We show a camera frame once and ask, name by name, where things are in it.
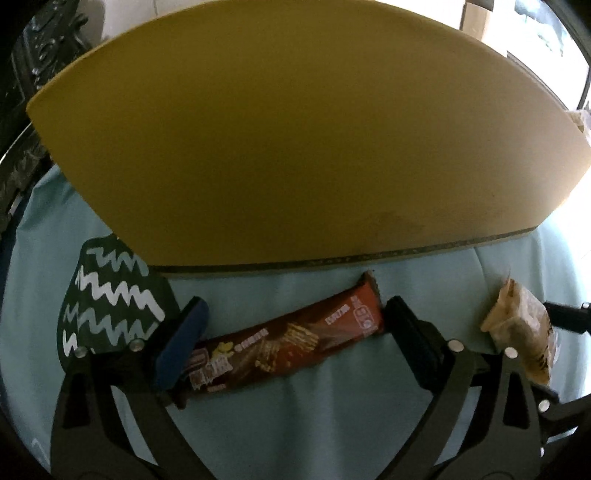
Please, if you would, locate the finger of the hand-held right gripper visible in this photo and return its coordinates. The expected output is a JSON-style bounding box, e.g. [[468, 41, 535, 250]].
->
[[531, 385, 585, 462], [542, 301, 591, 334]]

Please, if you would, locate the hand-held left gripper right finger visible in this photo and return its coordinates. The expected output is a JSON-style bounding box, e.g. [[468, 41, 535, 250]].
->
[[385, 296, 544, 480]]

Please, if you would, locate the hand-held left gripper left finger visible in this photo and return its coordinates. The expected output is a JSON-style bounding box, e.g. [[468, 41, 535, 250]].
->
[[50, 296, 214, 480]]

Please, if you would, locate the beige snack packet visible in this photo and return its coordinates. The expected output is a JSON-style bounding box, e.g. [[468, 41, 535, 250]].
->
[[480, 279, 560, 387]]

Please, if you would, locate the brown wafer bar packet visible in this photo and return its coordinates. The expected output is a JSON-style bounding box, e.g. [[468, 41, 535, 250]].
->
[[175, 271, 387, 409]]

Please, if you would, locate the yellow cardboard box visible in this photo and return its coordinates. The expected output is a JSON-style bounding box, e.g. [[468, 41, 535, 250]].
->
[[25, 0, 591, 278]]

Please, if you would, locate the light blue printed blanket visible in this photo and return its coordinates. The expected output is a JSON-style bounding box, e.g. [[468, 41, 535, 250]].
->
[[0, 161, 591, 480]]

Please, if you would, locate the cardboard corner protector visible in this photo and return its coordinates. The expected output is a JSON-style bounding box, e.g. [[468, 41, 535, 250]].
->
[[462, 0, 490, 42]]

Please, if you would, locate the dark carved wooden furniture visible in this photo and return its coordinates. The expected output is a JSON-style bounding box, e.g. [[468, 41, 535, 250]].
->
[[0, 0, 100, 222]]

